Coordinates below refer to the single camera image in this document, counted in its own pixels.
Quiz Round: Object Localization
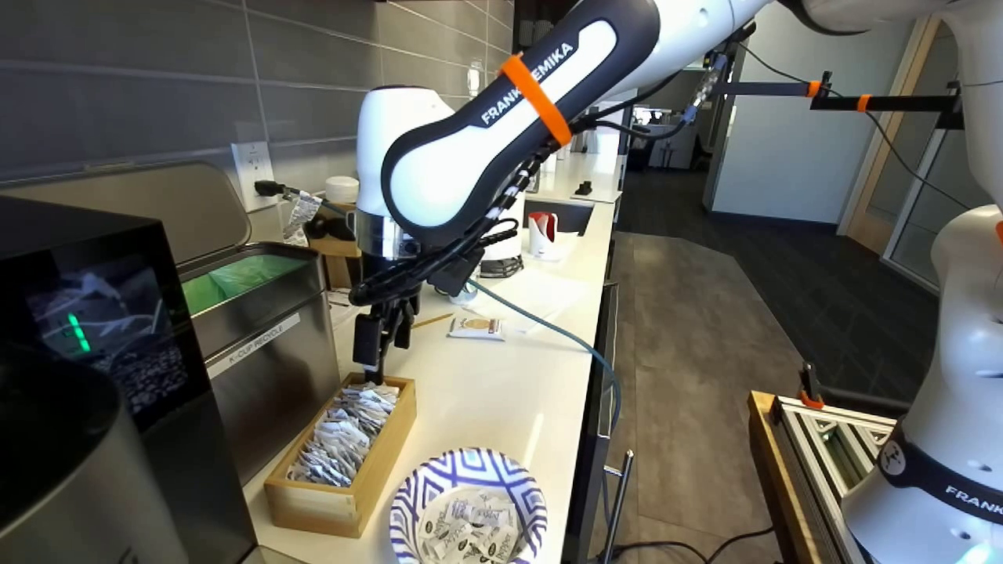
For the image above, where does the stainless steel lidded bin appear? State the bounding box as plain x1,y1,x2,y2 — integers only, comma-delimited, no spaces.
0,158,346,484

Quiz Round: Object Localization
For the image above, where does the black bar with orange clamps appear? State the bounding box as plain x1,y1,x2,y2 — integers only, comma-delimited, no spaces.
717,67,965,134

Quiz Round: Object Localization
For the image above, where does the white sweetener packets pile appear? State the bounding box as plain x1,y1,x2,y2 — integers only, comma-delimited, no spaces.
289,383,400,490

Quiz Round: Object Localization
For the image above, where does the black floor cable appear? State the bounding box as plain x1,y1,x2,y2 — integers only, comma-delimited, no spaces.
607,524,785,564

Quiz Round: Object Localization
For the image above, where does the single brown sugar packet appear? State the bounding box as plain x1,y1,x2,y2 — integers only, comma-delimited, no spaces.
446,314,509,343

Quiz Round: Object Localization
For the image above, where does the blue patterned paper plate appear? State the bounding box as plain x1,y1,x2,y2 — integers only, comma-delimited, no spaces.
387,443,551,564

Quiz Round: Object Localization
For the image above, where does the black coffee machine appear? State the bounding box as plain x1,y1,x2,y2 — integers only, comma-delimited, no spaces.
0,194,259,564

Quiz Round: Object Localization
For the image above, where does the wooden box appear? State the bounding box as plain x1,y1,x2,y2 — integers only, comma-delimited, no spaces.
259,372,421,541

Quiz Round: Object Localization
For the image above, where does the aluminium frame with wood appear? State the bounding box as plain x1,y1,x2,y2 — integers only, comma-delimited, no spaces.
746,388,903,564

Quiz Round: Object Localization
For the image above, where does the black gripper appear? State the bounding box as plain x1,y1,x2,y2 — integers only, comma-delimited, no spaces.
348,254,426,388

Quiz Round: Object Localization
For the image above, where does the stainless steel carafe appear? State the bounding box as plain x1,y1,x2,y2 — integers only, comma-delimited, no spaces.
0,342,195,564

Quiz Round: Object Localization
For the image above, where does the dark base cabinet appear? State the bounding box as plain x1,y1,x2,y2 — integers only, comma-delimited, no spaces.
561,199,639,564

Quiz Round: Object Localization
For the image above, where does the wooden door frame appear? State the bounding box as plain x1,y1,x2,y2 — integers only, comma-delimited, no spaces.
834,13,950,260

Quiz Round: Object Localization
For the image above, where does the wooden shelf organizer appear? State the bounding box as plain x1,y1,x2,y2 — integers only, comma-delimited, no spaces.
305,227,365,294

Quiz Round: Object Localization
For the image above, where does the red and white object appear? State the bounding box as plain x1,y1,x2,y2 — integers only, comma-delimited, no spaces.
522,210,563,260

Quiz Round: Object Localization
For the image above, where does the small white cup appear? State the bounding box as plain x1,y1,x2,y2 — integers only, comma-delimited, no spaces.
319,171,365,210

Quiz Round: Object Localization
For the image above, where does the dark power cable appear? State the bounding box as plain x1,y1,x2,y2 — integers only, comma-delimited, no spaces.
251,177,628,496

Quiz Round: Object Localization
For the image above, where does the white wall outlet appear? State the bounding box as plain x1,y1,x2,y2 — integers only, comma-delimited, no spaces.
230,136,278,213

